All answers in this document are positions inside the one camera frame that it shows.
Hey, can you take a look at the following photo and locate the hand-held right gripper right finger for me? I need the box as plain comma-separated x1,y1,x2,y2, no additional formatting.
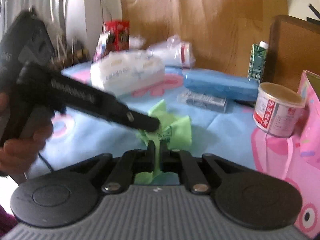
160,141,251,195

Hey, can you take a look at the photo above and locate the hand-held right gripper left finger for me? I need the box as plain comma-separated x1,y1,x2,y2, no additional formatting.
67,141,157,195

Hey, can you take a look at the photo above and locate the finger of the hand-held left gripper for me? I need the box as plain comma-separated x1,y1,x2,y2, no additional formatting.
111,97,161,133

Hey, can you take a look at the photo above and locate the green cloth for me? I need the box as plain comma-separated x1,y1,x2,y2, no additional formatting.
134,99,193,184

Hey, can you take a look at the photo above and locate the white tissue pack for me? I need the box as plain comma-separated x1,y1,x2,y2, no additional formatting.
90,50,165,97

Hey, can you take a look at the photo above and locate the pink cartoon box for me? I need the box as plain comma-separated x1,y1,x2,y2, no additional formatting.
251,70,320,239

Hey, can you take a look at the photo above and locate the person's left hand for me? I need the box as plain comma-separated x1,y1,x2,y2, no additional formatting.
0,119,54,178

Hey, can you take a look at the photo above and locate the dried plant bundle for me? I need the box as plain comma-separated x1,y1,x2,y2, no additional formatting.
49,30,88,69

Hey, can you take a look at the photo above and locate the blue printed blanket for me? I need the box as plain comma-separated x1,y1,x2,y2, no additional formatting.
25,62,260,180

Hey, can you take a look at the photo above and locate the small grey packet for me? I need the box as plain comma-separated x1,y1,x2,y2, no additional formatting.
177,91,228,113

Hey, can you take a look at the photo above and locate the pink white packet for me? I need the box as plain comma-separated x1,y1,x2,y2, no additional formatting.
92,32,110,64

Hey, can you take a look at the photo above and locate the clear bag of white pads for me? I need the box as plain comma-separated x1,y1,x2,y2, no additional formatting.
146,35,197,68

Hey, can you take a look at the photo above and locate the blue packet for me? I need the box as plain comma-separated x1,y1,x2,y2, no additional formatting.
184,69,259,102

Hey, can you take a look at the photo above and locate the red snack bag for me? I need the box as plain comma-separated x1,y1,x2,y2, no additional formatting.
104,20,130,55

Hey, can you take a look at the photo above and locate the small white cup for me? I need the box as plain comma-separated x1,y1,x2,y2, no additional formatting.
253,82,306,138

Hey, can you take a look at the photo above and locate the green white drink container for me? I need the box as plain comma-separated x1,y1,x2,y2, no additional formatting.
247,41,269,83

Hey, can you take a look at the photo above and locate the purple garment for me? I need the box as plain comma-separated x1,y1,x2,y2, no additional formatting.
0,204,17,239

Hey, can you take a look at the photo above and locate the black cable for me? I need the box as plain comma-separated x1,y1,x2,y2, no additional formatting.
24,151,54,180

